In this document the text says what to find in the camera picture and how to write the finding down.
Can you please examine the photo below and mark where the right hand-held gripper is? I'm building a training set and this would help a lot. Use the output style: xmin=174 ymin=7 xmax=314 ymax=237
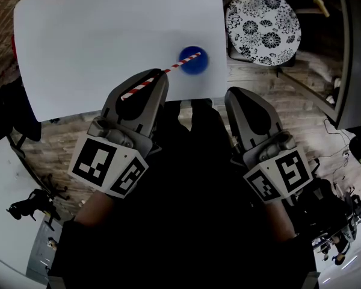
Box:
xmin=224 ymin=86 xmax=315 ymax=205

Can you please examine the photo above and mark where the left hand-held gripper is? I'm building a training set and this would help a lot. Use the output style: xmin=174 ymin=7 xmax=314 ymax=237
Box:
xmin=67 ymin=68 xmax=170 ymax=199

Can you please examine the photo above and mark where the red white striped straw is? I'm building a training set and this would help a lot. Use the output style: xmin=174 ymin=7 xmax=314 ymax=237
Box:
xmin=121 ymin=51 xmax=202 ymax=101

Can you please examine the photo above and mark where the blue cup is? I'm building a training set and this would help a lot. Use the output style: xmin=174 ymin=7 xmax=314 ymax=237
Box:
xmin=178 ymin=45 xmax=209 ymax=75

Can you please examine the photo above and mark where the person's left forearm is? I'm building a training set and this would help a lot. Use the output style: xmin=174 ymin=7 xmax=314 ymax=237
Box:
xmin=75 ymin=191 xmax=115 ymax=227

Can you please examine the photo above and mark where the person's right forearm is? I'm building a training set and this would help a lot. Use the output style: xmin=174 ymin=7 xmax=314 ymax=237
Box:
xmin=263 ymin=202 xmax=297 ymax=242

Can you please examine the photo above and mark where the white rectangular table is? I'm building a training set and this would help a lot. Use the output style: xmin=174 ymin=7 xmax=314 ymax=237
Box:
xmin=13 ymin=0 xmax=229 ymax=123

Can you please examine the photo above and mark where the person's black clothing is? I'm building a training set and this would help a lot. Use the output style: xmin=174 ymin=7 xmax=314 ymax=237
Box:
xmin=46 ymin=99 xmax=321 ymax=289

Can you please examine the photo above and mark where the dark grey table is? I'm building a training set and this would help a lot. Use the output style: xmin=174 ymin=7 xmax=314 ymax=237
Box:
xmin=276 ymin=0 xmax=361 ymax=131

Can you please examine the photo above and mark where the white round table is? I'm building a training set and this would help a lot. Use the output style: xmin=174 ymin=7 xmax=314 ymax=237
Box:
xmin=0 ymin=135 xmax=54 ymax=289

